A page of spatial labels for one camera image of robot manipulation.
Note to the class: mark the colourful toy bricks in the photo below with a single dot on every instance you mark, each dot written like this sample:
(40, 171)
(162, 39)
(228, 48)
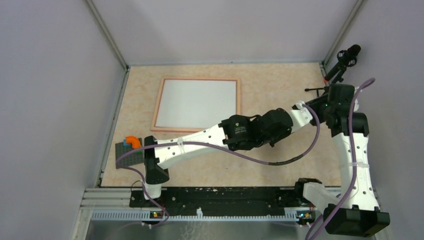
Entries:
(132, 141)

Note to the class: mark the landscape photo print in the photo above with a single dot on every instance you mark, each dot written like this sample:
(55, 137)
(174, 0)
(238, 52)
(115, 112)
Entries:
(198, 102)

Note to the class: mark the aluminium rail front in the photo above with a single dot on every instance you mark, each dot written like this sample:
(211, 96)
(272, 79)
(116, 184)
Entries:
(107, 198)

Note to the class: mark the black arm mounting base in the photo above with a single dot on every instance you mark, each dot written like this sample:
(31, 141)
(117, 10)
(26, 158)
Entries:
(224, 201)

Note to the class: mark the black microphone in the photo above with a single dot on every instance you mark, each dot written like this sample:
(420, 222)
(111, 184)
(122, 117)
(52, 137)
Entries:
(345, 59)

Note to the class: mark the white cable duct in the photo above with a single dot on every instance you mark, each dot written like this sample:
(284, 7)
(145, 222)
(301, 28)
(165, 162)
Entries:
(292, 214)

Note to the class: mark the grey building baseplate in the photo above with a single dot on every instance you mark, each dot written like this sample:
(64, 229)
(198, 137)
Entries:
(134, 159)

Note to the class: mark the black microphone tripod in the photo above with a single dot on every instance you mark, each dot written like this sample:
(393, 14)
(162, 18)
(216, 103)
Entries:
(318, 89)

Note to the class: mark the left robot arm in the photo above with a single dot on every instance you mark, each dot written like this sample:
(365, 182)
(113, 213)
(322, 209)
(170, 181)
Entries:
(235, 133)

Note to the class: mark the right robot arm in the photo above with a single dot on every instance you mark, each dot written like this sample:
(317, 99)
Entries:
(356, 212)

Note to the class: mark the pink wooden picture frame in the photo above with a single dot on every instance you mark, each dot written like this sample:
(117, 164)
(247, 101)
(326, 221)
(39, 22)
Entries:
(158, 99)

